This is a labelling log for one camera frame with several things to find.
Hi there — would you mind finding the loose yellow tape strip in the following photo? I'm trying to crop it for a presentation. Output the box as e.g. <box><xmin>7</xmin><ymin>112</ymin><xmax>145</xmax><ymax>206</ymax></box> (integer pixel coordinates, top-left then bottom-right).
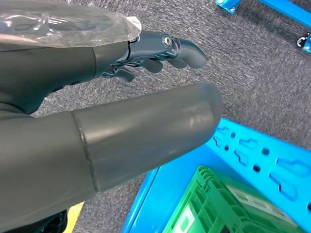
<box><xmin>63</xmin><ymin>201</ymin><xmax>85</xmax><ymax>233</ymax></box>

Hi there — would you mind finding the clear plastic wrap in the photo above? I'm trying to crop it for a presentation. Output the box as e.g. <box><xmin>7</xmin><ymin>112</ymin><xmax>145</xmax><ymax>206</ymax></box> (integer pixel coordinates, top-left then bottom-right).
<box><xmin>0</xmin><ymin>0</ymin><xmax>143</xmax><ymax>49</ymax></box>

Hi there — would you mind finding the green plastic crate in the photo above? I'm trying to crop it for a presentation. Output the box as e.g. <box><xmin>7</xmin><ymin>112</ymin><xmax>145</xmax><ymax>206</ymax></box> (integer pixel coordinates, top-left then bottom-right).
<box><xmin>162</xmin><ymin>166</ymin><xmax>306</xmax><ymax>233</ymax></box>

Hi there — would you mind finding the blue metal shelf rack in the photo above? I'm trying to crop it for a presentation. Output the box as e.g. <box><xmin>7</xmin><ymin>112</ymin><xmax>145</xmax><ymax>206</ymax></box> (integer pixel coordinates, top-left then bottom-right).
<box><xmin>215</xmin><ymin>0</ymin><xmax>311</xmax><ymax>54</ymax></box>
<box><xmin>121</xmin><ymin>117</ymin><xmax>311</xmax><ymax>233</ymax></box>

